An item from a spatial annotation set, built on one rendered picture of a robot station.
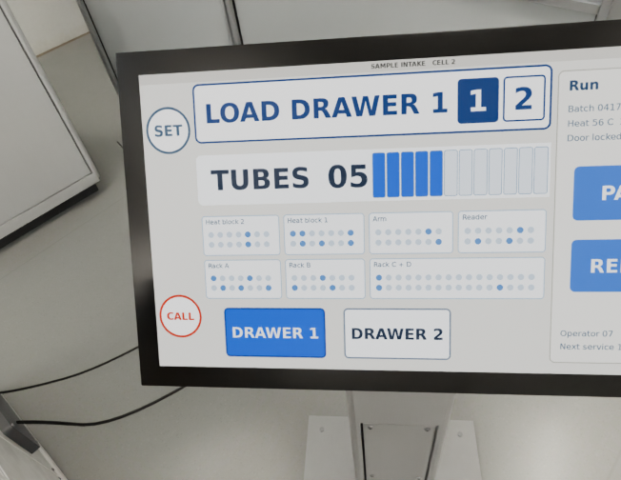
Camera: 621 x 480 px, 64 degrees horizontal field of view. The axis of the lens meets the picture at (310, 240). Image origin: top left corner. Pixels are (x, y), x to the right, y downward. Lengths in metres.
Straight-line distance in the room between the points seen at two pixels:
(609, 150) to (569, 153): 0.03
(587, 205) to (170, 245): 0.36
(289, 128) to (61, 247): 1.89
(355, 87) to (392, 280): 0.17
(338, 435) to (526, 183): 1.11
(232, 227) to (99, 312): 1.52
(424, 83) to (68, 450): 1.50
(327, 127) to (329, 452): 1.12
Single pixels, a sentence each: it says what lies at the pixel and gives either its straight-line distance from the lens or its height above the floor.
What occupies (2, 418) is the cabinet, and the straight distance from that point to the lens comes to 1.42.
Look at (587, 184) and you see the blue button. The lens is 0.46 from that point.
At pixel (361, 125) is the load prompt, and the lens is 0.43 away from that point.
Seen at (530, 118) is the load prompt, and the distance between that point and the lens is 0.45.
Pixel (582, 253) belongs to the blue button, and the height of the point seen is 1.06.
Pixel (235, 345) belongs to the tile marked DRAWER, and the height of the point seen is 0.99.
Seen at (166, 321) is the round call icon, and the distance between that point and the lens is 0.49.
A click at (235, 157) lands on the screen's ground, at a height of 1.13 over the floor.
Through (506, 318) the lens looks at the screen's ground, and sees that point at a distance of 0.46.
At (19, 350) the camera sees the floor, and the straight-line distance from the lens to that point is 2.00.
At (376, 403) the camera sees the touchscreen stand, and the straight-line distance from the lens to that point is 0.76.
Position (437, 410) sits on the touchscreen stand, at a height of 0.68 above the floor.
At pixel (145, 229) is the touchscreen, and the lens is 0.48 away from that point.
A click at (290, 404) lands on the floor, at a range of 1.54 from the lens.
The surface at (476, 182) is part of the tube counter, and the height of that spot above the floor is 1.10.
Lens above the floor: 1.39
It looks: 47 degrees down
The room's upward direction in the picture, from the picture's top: 9 degrees counter-clockwise
